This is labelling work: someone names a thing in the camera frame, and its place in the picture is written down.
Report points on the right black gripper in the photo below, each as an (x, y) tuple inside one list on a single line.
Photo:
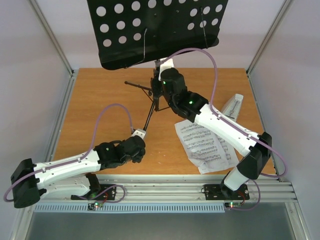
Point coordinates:
[(155, 83)]

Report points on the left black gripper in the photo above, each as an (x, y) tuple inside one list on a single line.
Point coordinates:
[(139, 157)]

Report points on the black music stand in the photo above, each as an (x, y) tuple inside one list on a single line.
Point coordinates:
[(132, 32)]

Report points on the white sheet music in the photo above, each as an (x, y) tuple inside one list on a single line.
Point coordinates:
[(230, 153), (202, 147)]

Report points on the white metronome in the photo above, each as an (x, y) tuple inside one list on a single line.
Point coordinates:
[(233, 106)]

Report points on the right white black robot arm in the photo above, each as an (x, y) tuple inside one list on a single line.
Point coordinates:
[(191, 106)]

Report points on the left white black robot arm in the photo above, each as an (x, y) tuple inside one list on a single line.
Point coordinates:
[(29, 180)]

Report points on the left small circuit board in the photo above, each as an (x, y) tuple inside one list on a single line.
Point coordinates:
[(96, 205)]

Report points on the small circuit board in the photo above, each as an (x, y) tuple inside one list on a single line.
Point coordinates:
[(232, 205), (96, 205)]

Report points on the right small circuit board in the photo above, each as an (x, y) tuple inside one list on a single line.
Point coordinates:
[(232, 205)]

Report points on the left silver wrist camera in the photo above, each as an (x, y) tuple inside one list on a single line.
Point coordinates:
[(140, 133)]

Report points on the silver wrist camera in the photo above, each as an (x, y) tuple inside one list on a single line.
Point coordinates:
[(163, 64), (140, 133)]

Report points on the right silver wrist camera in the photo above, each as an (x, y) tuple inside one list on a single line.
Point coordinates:
[(163, 64)]

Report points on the aluminium frame rail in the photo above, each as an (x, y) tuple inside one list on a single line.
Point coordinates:
[(166, 188)]

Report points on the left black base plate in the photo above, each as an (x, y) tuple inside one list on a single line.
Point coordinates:
[(107, 192)]

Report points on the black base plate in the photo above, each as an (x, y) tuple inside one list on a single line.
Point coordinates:
[(107, 192), (216, 192)]

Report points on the grey slotted cable duct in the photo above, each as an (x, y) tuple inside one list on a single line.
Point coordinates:
[(129, 208)]

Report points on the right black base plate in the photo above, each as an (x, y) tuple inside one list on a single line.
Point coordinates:
[(216, 192)]

